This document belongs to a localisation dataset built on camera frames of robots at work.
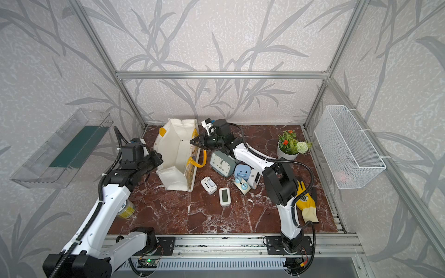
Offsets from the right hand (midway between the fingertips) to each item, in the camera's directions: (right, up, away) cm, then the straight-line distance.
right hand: (190, 142), depth 81 cm
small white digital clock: (+8, -23, +8) cm, 25 cm away
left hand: (-12, -5, -2) cm, 14 cm away
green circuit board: (-15, -50, -10) cm, 53 cm away
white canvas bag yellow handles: (-11, -9, +19) cm, 24 cm away
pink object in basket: (+66, -14, -8) cm, 68 cm away
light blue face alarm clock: (+25, -17, +13) cm, 33 cm away
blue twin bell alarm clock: (+25, -21, +1) cm, 32 cm away
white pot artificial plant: (+50, -4, +11) cm, 51 cm away
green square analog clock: (+15, -12, +12) cm, 23 cm away
